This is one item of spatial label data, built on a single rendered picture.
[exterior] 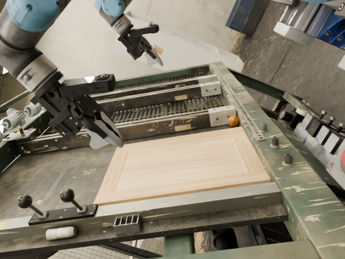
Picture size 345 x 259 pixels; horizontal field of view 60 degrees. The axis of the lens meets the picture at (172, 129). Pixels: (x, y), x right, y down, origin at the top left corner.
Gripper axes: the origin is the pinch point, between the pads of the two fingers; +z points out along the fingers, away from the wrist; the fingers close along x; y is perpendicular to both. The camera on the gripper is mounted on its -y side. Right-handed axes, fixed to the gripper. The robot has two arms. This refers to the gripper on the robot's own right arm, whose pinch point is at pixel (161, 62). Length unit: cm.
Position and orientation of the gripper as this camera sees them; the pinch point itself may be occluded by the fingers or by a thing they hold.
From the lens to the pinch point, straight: 131.4
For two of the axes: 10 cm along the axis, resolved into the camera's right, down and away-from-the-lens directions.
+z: 6.6, 6.8, 3.1
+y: -7.5, 5.8, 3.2
